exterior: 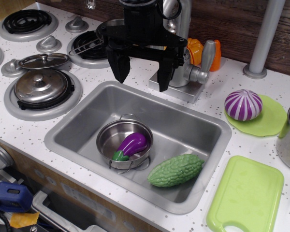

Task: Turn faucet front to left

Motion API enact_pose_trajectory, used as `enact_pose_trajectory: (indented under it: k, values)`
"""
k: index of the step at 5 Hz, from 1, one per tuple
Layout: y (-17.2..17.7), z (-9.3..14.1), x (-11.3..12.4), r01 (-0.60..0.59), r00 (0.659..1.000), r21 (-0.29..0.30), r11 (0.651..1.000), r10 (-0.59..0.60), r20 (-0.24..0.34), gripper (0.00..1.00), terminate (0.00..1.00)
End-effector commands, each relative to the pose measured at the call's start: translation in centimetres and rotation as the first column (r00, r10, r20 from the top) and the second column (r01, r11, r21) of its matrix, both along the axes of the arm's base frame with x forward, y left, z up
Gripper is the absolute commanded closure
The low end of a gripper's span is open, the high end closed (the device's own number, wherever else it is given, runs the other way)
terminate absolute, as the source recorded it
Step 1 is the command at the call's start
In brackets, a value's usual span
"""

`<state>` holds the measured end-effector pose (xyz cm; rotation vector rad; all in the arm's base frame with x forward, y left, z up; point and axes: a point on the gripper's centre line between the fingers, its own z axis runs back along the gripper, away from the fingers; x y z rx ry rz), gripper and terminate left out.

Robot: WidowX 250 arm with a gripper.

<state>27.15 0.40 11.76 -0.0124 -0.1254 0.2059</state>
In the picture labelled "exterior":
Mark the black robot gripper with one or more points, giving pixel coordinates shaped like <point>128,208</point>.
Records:
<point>143,27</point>

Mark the orange toy bell pepper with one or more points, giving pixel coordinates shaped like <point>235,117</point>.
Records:
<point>195,49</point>

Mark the back right stove burner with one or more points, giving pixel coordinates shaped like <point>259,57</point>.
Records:
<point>86,51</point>

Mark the stove burner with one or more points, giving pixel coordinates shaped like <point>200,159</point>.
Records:
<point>28,25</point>
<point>86,51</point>

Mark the silver stove knob rear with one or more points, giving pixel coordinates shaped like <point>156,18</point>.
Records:
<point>77,25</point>

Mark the silver stove knob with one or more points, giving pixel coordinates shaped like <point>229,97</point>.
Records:
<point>12,69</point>
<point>48,45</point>
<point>77,25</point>

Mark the purple toy eggplant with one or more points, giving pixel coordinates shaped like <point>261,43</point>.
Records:
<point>131,145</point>

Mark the grey metal sink basin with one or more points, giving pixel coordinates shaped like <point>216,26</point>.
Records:
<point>176,131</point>

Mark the silver stove knob middle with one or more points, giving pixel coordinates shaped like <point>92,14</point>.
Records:
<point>48,45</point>

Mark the steel lid on counter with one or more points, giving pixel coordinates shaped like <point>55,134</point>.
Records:
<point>42,61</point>

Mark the purple striped toy onion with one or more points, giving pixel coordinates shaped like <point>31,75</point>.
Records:
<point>243,105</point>

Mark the steel pot lid on burner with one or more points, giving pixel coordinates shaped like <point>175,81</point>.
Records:
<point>41,86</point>

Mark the grey vertical pole with base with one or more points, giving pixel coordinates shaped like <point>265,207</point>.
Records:
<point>256,68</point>

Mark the green toy bitter melon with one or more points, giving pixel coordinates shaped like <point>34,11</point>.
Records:
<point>176,171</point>

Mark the back left stove burner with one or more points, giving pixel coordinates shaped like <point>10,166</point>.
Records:
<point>28,25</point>

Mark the silver stove knob front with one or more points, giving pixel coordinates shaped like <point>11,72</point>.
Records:
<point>12,69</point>

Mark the light green round plate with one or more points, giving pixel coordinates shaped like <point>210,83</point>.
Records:
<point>269,122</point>

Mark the light green cutting board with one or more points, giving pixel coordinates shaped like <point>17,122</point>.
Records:
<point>247,197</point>

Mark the blue clamp tool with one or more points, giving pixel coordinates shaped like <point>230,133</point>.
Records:
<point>14,198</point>

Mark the yellow tape piece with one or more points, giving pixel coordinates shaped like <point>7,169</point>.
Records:
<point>20,220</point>

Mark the steel saucepan with wire handle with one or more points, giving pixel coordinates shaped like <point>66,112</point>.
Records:
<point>104,31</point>

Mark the small steel pot with handles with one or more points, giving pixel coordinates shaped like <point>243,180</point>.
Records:
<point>111,136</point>

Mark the silver oven door handle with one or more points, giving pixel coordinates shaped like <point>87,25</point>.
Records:
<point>56,219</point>

